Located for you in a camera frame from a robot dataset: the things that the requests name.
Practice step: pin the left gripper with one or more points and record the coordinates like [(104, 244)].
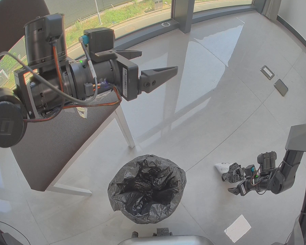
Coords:
[(130, 83)]

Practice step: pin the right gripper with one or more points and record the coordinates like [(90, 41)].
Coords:
[(251, 185)]

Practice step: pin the black plastic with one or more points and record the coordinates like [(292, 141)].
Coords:
[(233, 173)]

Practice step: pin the black plastic bag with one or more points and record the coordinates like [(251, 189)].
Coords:
[(122, 187)]

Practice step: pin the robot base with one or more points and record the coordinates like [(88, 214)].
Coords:
[(168, 241)]

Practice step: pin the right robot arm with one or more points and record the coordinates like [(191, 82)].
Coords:
[(290, 167)]

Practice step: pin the crumpled white paper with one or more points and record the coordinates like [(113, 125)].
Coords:
[(220, 167)]

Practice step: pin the window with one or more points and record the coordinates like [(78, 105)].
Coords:
[(182, 4)]

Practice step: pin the grey chair with white legs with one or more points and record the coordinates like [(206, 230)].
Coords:
[(53, 142)]

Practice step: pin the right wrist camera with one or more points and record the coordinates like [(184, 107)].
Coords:
[(250, 170)]

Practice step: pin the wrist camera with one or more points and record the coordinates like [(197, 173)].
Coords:
[(250, 170), (102, 41)]

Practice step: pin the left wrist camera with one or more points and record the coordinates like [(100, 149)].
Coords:
[(102, 41)]

